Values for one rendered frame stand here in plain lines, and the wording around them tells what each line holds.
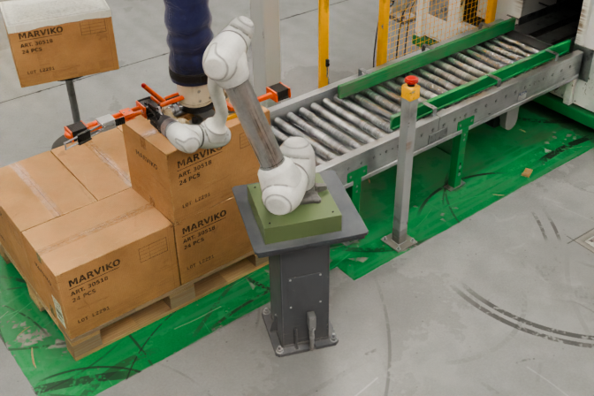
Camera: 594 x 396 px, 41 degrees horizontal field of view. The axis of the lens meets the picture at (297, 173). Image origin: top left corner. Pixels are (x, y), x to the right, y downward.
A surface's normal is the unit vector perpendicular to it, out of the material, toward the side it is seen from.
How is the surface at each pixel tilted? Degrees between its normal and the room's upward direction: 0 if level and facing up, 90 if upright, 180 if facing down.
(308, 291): 90
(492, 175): 0
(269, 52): 90
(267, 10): 90
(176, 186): 90
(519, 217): 0
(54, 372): 0
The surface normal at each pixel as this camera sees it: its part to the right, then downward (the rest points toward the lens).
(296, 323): 0.24, 0.56
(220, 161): 0.65, 0.42
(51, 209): -0.01, -0.82
